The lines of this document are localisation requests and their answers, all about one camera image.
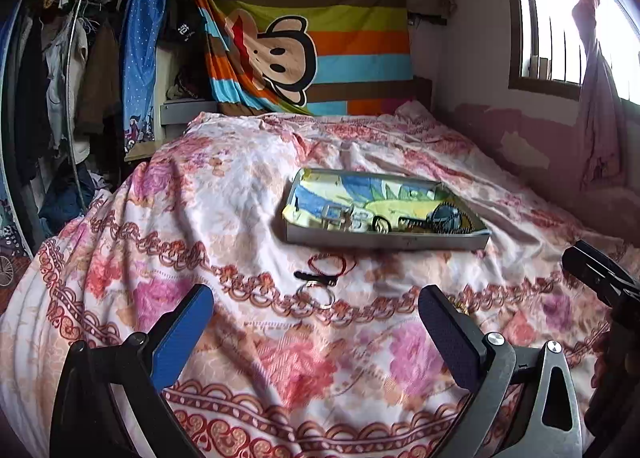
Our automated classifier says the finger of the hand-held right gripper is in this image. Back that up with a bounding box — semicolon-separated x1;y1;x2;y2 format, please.
562;239;640;300

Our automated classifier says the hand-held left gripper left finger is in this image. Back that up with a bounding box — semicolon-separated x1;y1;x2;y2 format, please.
50;284;215;458

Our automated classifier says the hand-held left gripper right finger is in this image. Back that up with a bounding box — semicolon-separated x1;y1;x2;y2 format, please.
417;285;583;458

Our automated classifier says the metal tin tray with car picture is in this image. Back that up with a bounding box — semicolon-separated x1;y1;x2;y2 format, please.
280;167;492;251

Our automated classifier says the person's right hand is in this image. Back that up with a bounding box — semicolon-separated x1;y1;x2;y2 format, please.
591;331;617;391

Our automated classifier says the floral pink bedsheet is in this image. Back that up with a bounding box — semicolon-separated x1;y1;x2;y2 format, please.
0;101;640;458

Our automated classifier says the small black clip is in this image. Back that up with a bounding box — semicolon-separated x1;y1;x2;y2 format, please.
294;271;337;287

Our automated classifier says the pink curtain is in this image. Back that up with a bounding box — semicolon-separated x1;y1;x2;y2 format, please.
520;0;640;194

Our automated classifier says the white bedside cabinet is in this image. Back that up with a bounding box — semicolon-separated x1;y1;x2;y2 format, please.
160;98;218;139

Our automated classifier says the barred window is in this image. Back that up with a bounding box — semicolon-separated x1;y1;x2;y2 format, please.
502;0;640;104

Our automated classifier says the brown wooden headboard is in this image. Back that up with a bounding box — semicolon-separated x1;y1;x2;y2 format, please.
412;76;433;106

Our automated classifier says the row of hanging clothes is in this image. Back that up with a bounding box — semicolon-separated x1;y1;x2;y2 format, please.
15;0;131;234

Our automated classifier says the blue dotted wardrobe curtain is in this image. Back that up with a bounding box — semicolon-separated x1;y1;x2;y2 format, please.
121;0;168;154

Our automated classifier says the striped monkey blanket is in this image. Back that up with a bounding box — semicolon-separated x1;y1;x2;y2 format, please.
192;0;416;116

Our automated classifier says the thin wire bangle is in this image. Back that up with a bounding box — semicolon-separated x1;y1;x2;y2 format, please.
295;283;335;308

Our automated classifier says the red string bracelet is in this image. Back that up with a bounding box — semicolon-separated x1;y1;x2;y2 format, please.
307;253;357;275

